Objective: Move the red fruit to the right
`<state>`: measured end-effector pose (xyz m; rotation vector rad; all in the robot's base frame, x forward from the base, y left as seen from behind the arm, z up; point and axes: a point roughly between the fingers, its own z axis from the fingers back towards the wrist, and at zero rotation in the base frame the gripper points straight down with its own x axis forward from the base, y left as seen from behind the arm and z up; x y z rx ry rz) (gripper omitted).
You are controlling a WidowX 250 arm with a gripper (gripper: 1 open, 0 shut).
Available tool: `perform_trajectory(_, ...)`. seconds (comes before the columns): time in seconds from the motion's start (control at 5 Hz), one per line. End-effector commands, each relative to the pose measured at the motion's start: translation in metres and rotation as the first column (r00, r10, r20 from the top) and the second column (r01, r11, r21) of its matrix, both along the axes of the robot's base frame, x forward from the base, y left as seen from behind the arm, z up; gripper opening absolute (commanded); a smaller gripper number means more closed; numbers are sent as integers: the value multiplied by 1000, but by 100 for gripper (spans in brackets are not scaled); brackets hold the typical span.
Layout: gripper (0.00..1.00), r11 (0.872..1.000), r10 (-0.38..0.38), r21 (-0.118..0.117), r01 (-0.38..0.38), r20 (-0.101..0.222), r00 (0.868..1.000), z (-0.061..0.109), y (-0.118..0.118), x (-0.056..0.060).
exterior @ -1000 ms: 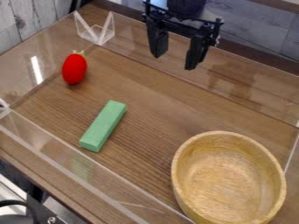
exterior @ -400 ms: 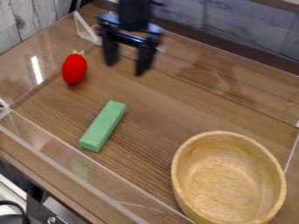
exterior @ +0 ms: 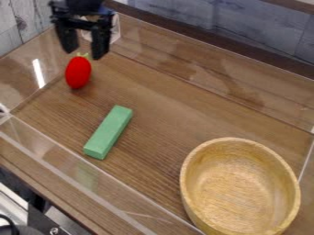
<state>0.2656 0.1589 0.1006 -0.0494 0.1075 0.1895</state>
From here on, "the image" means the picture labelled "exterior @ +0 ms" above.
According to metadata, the red strawberry toy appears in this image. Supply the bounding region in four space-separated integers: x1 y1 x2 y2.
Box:
66 53 93 89

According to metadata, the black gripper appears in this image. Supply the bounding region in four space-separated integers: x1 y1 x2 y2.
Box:
49 0 115 60

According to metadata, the black metal table frame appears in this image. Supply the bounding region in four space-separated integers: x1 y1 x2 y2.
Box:
0 167 65 235

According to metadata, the wooden bowl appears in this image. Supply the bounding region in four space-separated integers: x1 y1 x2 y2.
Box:
180 137 301 235

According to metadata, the clear acrylic enclosure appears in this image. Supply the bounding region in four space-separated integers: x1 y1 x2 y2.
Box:
0 17 314 235

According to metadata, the green rectangular block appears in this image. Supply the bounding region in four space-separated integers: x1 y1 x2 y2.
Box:
83 106 133 160

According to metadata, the black cable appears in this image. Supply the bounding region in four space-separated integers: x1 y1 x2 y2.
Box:
0 214 21 235

